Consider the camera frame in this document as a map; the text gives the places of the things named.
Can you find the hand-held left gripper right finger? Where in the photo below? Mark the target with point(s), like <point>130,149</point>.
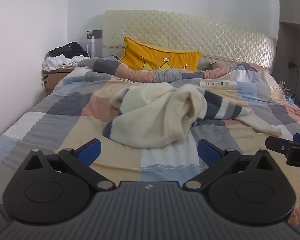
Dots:
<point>207,152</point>

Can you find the grey wall socket panel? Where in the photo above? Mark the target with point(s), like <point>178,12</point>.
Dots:
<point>98,34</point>

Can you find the yellow crown pillow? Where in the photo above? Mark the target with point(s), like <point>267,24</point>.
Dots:
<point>152,55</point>

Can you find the white bottle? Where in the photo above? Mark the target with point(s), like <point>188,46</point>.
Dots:
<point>92,47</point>

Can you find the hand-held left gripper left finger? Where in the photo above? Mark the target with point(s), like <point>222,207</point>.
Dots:
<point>90,151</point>

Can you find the white crumpled clothes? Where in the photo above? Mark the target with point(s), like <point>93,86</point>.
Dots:
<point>56,62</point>

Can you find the cream quilted headboard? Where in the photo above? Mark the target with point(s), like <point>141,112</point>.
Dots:
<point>190,35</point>

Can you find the row of small cosmetic bottles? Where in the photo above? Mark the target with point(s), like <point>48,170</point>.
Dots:
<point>282,83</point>

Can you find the patchwork quilt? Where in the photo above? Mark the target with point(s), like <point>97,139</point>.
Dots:
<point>65,120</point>

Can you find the wooden nightstand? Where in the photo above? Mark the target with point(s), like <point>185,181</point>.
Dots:
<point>55,78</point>

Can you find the cream striped sweater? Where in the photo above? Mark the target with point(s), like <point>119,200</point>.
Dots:
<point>152,115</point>

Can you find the black wall charger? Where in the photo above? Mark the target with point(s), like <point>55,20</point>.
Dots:
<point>291,65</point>

